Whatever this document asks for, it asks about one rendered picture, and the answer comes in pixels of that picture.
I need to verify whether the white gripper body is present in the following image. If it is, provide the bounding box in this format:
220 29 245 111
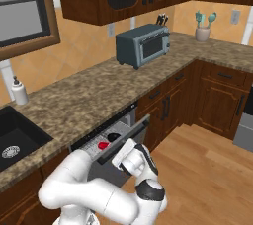
111 137 138 171

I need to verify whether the grey dishwasher door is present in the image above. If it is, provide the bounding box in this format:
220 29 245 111
96 113 151 166

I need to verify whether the black bowl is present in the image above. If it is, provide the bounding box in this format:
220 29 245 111
108 132 122 142

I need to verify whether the red cup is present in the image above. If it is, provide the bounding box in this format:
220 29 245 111
98 141 111 150

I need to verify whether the dishwasher with black panel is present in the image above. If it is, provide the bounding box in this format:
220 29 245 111
69 101 139 188

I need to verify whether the dark wooden cupboard door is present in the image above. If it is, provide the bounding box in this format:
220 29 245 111
164 82 188 138
141 96 170 153
197 77 246 138

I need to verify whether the dark wooden drawer front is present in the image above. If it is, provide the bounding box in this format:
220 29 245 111
207 63 249 88
136 84 170 114
167 68 190 89

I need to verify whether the black sink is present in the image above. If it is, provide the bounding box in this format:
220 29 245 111
0 105 54 173

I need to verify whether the grey-blue toaster oven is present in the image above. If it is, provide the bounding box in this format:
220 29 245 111
115 23 171 70

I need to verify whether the silver sink drain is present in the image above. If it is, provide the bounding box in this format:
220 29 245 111
1 145 21 160

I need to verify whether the dark wooden sink cupboard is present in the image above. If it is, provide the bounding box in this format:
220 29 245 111
0 148 71 225

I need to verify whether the white soap dispenser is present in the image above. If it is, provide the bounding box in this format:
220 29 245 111
11 75 30 107

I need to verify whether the silver oven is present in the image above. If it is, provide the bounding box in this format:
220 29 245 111
232 84 253 153

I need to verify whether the black knife block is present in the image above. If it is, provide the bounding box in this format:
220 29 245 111
155 13 170 28

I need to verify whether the beige utensil pot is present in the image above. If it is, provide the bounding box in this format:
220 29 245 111
195 26 211 42

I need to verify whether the teal spatula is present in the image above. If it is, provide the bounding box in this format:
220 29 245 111
194 10 208 30

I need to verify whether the teal spoon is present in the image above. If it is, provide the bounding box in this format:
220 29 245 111
206 11 218 30

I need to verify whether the wooden framed window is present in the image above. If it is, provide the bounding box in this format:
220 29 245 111
0 0 61 62

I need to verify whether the black cupboard door handle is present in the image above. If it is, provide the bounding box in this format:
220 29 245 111
160 99 167 121
165 95 172 118
235 94 246 116

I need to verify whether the white wall outlet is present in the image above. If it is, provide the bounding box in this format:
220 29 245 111
107 23 116 38
229 9 242 26

